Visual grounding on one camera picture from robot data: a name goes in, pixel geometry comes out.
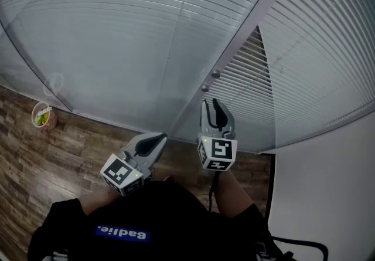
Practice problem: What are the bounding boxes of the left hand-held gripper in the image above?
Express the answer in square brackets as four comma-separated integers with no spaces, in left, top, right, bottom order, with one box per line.
[100,132,168,197]

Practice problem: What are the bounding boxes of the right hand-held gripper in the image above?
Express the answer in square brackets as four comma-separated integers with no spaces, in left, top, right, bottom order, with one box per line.
[197,97,237,171]

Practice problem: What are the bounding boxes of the person's left forearm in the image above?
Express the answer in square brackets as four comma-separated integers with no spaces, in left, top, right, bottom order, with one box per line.
[80,186,124,216]

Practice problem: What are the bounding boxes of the person's right forearm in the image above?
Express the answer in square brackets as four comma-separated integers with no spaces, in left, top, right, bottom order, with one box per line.
[212,169,254,217]

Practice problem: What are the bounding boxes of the black t-shirt with blue label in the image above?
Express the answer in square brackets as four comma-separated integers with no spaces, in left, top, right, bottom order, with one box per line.
[28,180,285,261]

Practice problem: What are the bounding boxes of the black skirting strip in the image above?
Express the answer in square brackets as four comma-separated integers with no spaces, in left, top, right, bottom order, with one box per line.
[265,152,278,219]

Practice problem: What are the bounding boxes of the clear plastic snack cup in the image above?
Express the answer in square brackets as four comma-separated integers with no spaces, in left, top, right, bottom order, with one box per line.
[31,101,58,129]

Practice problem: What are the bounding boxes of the grey aluminium window rail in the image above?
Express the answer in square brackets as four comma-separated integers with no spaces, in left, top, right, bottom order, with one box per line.
[0,82,264,155]

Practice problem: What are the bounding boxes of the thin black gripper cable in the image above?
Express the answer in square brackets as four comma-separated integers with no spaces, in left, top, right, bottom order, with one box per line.
[208,171,220,213]

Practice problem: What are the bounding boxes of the grey aluminium window post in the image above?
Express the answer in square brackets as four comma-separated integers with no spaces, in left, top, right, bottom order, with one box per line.
[168,0,307,140]

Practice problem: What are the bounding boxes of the thick black cable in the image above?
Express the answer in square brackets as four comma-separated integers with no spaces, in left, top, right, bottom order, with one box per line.
[271,235,329,261]

